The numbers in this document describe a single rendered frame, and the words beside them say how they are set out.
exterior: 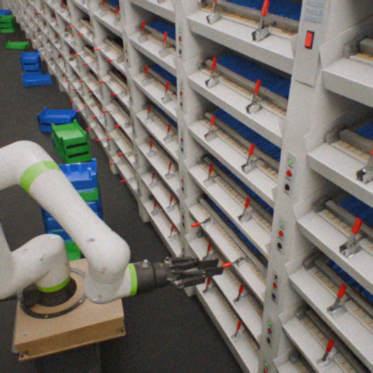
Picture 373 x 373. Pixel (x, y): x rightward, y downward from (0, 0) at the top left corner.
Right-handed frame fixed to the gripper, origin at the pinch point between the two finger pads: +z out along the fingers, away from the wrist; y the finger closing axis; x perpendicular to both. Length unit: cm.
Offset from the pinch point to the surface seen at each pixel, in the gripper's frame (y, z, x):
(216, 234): 26.8, 16.1, 7.8
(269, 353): -16.0, 19.4, 25.3
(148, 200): 119, 20, 47
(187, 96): 51, 5, -41
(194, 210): 46.5, 15.1, 8.3
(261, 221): 2.6, 16.8, -14.5
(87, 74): 259, 7, 10
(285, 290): -19.5, 14.2, -5.7
